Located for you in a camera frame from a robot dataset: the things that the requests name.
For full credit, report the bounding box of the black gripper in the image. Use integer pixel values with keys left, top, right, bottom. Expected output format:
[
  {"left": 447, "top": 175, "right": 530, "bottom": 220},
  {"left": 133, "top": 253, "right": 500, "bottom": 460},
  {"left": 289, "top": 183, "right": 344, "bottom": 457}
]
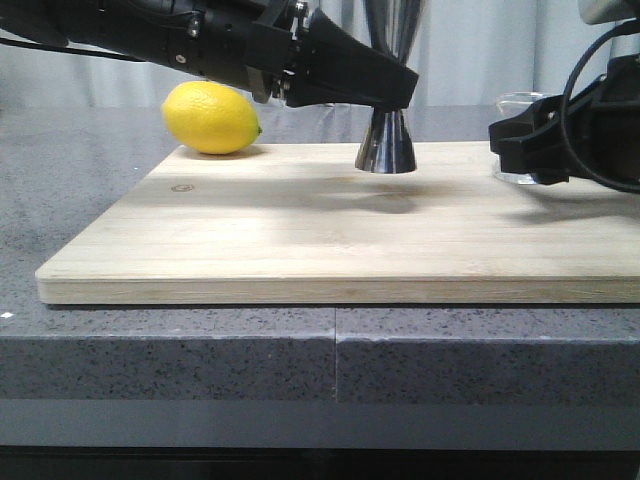
[
  {"left": 164, "top": 1, "right": 419, "bottom": 109},
  {"left": 489, "top": 1, "right": 639, "bottom": 193}
]

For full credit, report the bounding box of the clear glass beaker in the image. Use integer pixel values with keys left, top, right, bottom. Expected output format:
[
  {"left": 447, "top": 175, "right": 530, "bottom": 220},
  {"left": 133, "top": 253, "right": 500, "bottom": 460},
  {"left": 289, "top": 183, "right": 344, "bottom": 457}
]
[{"left": 492, "top": 92, "right": 550, "bottom": 185}]

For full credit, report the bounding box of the silver steel jigger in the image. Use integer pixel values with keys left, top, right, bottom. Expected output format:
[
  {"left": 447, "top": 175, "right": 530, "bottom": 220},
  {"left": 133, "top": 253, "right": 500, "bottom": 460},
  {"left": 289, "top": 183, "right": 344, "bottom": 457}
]
[{"left": 355, "top": 0, "right": 430, "bottom": 174}]

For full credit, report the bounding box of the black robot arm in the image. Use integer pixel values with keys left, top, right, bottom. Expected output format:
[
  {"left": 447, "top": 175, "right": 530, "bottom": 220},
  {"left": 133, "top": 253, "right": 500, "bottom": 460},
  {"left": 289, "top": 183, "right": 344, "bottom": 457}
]
[{"left": 1, "top": 1, "right": 418, "bottom": 111}]

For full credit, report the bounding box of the grey curtain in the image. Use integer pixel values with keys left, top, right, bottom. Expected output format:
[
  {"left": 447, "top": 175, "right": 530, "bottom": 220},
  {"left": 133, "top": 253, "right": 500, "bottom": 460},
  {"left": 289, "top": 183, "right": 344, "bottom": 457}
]
[{"left": 1, "top": 1, "right": 610, "bottom": 109}]

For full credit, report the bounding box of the yellow lemon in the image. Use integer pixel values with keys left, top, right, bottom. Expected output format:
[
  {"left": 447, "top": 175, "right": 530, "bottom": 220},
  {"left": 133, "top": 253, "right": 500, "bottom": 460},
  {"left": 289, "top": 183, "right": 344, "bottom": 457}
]
[{"left": 161, "top": 81, "right": 262, "bottom": 155}]

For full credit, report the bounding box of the light wooden cutting board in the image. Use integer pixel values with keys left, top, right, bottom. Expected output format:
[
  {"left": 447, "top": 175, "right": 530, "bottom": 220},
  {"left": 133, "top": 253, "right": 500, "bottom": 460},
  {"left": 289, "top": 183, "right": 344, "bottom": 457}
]
[{"left": 36, "top": 142, "right": 639, "bottom": 304}]

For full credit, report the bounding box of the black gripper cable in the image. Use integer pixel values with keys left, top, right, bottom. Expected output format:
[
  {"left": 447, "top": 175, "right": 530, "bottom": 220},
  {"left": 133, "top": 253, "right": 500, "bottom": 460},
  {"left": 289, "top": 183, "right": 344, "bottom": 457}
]
[{"left": 559, "top": 17, "right": 640, "bottom": 194}]

